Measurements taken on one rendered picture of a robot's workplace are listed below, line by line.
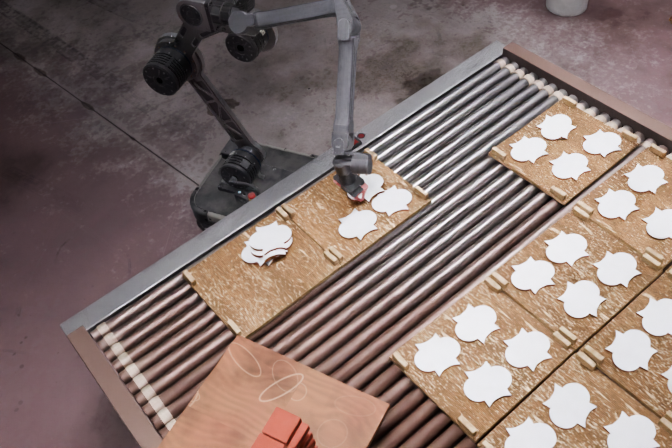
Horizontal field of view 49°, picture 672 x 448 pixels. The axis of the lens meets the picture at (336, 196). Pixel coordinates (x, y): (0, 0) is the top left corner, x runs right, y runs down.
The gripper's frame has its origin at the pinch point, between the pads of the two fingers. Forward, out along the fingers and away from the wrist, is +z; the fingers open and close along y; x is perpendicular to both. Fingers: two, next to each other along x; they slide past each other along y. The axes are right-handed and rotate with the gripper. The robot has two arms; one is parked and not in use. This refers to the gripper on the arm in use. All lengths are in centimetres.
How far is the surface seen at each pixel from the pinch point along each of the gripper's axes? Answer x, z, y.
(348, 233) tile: 12.8, -1.3, -11.6
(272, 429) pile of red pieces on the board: 70, -46, -68
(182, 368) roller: 81, -12, -15
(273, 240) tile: 33.5, -10.0, 0.6
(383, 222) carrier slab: 0.9, 2.2, -15.5
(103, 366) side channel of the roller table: 99, -19, 0
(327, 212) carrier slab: 11.8, -0.3, 1.6
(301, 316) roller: 44, -4, -25
